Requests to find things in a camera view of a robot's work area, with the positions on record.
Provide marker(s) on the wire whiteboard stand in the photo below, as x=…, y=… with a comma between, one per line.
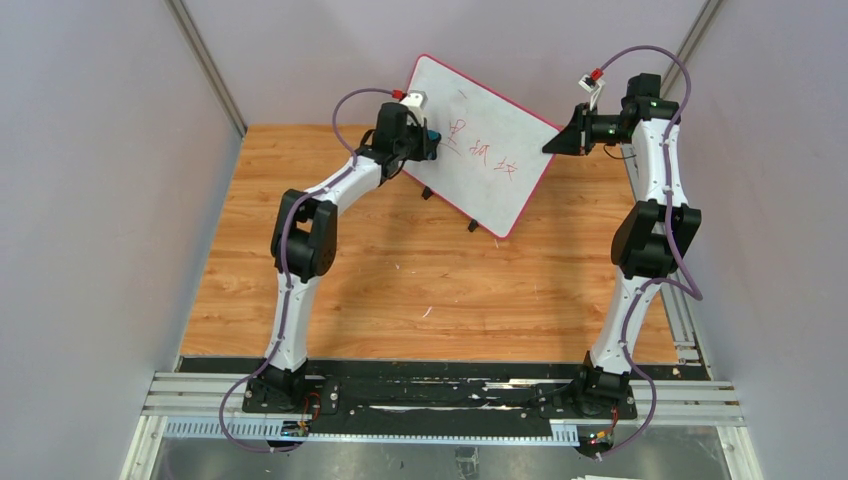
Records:
x=471, y=224

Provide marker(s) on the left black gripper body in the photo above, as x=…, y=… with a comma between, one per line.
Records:
x=418, y=141

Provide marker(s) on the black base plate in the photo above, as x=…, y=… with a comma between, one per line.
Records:
x=437, y=398

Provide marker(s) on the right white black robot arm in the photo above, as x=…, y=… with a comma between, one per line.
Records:
x=649, y=244

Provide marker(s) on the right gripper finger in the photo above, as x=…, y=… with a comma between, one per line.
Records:
x=568, y=122
x=563, y=143

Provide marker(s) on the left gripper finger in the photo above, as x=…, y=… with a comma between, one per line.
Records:
x=428, y=154
x=426, y=133

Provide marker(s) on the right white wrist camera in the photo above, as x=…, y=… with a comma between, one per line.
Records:
x=593, y=84

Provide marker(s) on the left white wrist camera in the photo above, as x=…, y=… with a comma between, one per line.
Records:
x=414, y=101

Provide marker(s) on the blue black eraser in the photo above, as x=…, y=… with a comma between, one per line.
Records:
x=431, y=143

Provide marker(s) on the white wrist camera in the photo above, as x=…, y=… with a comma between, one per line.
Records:
x=593, y=84
x=414, y=101

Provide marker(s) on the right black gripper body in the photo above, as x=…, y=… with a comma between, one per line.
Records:
x=584, y=130

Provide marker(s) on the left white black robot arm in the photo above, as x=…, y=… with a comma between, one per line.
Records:
x=304, y=241

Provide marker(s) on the aluminium frame rails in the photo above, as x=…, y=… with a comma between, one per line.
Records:
x=435, y=352

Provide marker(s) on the pink framed whiteboard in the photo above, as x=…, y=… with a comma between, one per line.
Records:
x=490, y=159

